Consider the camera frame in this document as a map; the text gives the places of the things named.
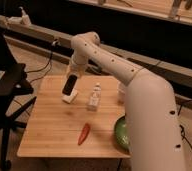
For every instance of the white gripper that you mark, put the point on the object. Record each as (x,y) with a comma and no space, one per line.
(76,70)

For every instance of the black eraser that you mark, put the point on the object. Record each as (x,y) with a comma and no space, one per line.
(69,85)

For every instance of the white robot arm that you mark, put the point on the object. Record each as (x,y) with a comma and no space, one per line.
(155,140)

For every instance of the white sponge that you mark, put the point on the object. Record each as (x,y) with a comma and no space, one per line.
(69,98)

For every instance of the small clear bottle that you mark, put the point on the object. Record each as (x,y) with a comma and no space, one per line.
(94,98)

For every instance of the white cup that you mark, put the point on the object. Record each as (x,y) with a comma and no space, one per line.
(121,93)

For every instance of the wooden table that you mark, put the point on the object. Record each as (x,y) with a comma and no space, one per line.
(54,126)

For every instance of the black office chair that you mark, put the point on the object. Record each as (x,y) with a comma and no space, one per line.
(13,82)

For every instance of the red chili pepper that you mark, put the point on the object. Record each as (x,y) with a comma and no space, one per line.
(84,133)

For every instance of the white spray bottle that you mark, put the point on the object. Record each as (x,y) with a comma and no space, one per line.
(23,19)

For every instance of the green bowl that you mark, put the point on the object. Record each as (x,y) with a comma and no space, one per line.
(120,133)

